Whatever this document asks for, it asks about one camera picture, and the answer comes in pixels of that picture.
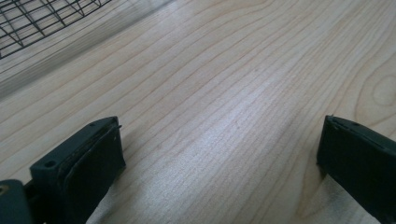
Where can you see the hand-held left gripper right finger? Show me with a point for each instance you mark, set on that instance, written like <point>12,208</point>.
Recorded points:
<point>361,161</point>

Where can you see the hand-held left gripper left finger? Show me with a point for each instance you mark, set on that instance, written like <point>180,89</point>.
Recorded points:
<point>84,168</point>

